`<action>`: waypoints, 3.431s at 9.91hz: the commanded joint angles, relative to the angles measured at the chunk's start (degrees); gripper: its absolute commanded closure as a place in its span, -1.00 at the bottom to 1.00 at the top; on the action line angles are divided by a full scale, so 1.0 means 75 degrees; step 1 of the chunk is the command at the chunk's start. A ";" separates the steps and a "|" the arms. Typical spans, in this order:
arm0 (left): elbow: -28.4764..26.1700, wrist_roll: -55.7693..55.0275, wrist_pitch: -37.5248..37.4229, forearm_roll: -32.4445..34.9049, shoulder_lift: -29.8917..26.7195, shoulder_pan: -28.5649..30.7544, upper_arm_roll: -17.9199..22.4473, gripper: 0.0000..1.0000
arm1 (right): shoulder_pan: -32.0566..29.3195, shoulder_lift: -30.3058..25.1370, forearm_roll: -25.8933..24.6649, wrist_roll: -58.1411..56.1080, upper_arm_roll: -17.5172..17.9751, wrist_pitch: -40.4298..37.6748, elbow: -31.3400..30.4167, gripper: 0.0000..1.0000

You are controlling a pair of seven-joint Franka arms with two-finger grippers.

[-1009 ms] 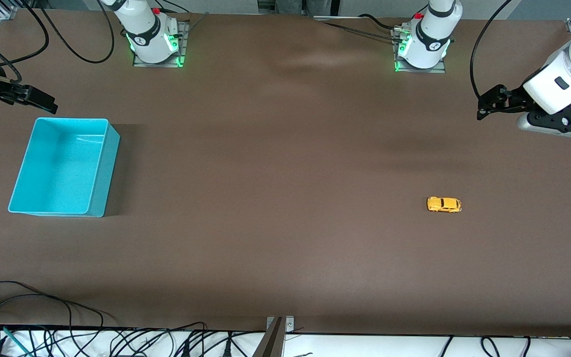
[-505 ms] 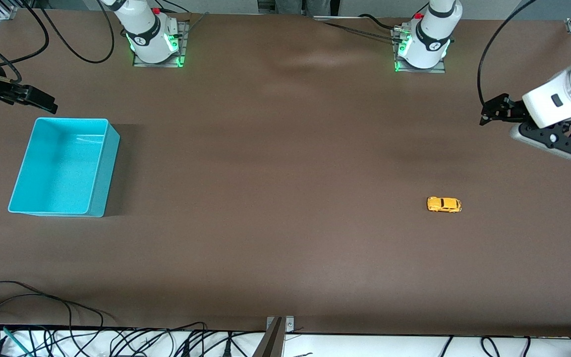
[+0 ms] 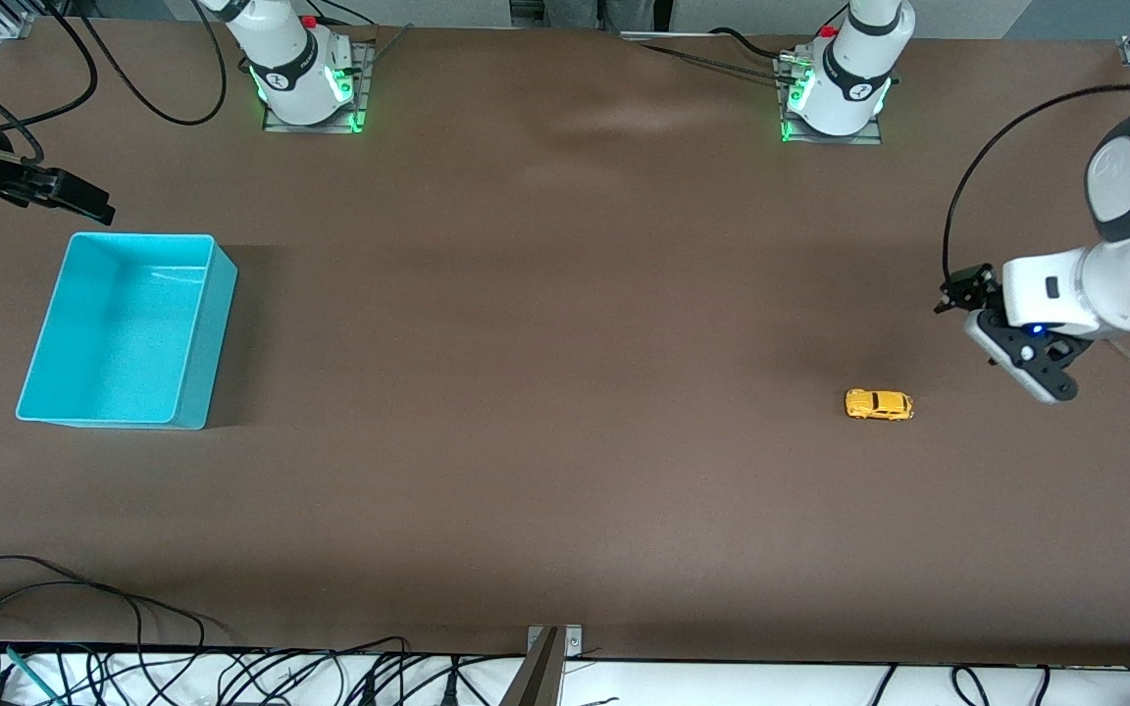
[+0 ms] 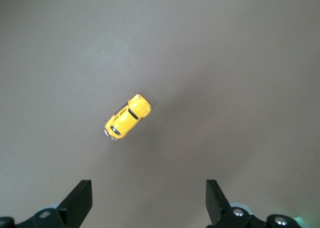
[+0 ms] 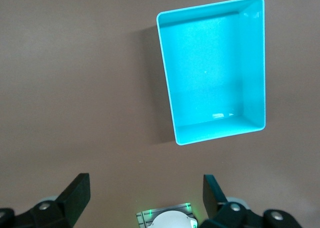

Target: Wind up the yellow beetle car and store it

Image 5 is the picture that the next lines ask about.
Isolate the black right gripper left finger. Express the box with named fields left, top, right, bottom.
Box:
left=0, top=172, right=91, bottom=228

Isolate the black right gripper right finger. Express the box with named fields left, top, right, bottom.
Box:
left=199, top=174, right=304, bottom=228

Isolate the teal plastic storage bin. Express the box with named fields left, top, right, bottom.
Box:
left=156, top=0, right=266, bottom=146

